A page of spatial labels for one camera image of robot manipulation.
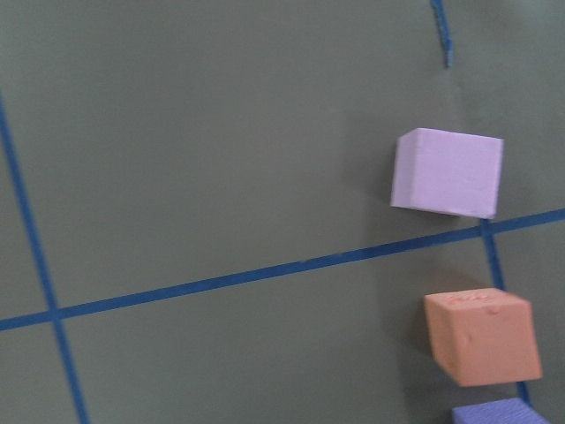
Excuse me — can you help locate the orange foam block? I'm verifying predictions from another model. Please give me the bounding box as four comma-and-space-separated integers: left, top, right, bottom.
424, 288, 543, 387

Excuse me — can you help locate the pink foam block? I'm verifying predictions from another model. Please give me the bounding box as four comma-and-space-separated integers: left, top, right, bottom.
391, 128, 504, 219

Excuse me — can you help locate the purple foam block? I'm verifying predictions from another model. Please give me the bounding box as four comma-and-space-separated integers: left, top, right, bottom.
451, 397, 549, 424

